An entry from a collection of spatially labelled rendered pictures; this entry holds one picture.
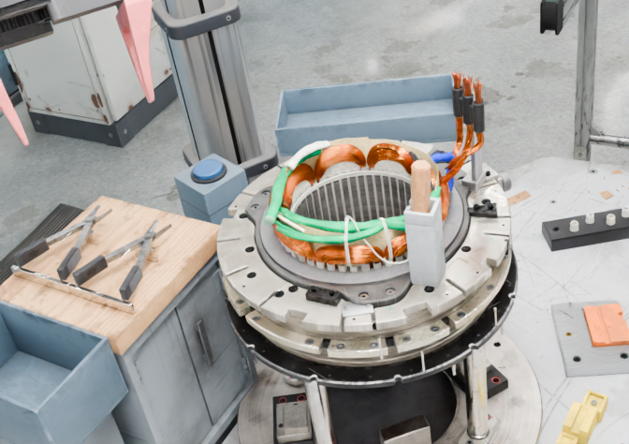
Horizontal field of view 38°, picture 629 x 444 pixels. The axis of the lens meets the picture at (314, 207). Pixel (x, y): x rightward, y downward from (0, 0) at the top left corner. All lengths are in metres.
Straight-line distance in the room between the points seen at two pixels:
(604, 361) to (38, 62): 2.58
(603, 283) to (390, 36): 2.56
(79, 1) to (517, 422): 0.74
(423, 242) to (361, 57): 2.83
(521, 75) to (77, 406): 2.70
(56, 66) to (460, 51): 1.53
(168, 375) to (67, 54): 2.31
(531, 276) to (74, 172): 2.24
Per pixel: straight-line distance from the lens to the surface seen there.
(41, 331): 1.05
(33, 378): 1.08
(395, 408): 1.20
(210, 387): 1.16
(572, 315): 1.29
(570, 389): 1.22
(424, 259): 0.87
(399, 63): 3.59
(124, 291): 0.97
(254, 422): 1.19
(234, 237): 1.00
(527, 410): 1.17
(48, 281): 1.05
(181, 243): 1.06
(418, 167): 0.82
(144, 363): 1.03
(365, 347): 0.89
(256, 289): 0.92
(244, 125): 1.41
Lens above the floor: 1.70
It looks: 36 degrees down
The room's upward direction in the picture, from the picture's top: 10 degrees counter-clockwise
